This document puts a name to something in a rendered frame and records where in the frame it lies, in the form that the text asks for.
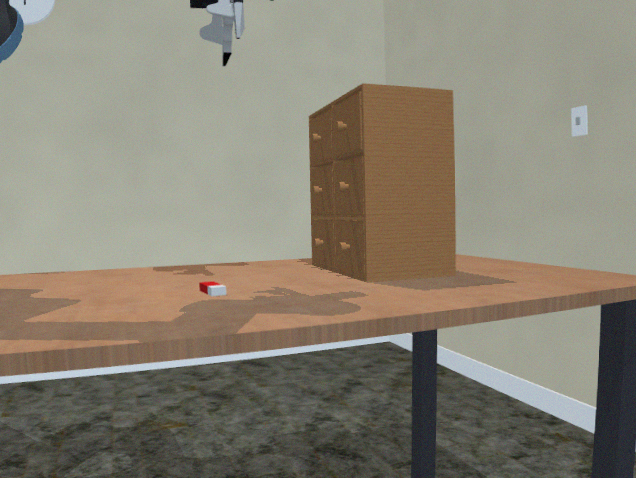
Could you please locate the brown wooden drawer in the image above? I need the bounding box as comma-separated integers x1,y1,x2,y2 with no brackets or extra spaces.
310,109,333,164
334,156,364,214
312,218,335,269
311,164,334,214
335,219,365,278
333,91,363,157

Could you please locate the brown wooden chest of drawers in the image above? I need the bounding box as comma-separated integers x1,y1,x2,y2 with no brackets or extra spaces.
309,83,456,282

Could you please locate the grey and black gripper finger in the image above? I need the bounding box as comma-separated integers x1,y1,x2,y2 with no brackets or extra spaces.
200,15,233,66
206,0,245,39

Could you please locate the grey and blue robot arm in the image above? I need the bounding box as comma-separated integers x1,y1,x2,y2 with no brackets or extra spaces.
0,0,24,63

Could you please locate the red and white eraser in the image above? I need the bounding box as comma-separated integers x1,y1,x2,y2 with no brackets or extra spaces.
199,282,226,296

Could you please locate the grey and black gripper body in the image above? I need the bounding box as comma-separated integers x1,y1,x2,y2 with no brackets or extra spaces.
190,0,218,8

